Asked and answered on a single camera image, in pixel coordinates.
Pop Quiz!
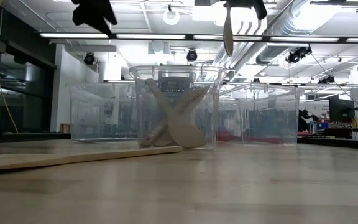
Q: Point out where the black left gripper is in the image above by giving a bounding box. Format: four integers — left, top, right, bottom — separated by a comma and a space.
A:
71, 0, 118, 35

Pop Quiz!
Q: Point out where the wooden spoon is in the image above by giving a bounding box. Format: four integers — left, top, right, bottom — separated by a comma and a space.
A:
223, 5, 235, 57

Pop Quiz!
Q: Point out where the wooden tray divider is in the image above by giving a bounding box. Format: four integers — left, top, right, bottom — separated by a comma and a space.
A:
152, 85, 211, 147

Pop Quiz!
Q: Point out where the plain wooden spatula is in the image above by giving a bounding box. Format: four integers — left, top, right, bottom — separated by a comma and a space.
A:
144, 78, 208, 149

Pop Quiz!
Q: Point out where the overhead LED light bar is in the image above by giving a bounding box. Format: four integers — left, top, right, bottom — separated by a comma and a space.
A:
39, 32, 358, 44

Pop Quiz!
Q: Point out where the clear plastic bin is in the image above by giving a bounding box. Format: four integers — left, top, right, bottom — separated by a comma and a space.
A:
216, 83, 301, 146
68, 82, 141, 142
128, 65, 227, 149

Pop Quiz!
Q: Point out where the metal box grater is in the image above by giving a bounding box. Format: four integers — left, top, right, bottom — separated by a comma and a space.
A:
154, 76, 200, 141

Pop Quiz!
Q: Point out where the black computer monitor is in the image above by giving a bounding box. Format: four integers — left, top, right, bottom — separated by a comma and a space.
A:
328, 95, 356, 124

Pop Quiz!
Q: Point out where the wooden spatula with label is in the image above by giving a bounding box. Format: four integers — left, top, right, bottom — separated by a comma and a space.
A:
0, 145, 183, 173

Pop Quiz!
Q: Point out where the background workbench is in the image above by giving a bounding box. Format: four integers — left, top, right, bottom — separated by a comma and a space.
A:
296, 126, 358, 139

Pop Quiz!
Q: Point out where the silver ventilation duct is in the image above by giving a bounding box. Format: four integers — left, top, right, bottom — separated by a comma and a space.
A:
255, 0, 347, 66

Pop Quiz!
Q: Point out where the round white ring lamp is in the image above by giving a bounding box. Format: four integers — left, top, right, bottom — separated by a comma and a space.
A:
162, 7, 181, 26

